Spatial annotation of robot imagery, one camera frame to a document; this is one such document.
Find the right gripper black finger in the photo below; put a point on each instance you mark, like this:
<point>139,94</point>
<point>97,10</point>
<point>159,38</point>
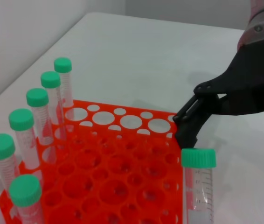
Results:
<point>190,126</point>

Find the orange test tube rack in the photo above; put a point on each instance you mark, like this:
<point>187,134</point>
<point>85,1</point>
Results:
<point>113,168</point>

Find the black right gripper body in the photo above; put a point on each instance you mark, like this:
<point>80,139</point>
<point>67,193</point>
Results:
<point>251,88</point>

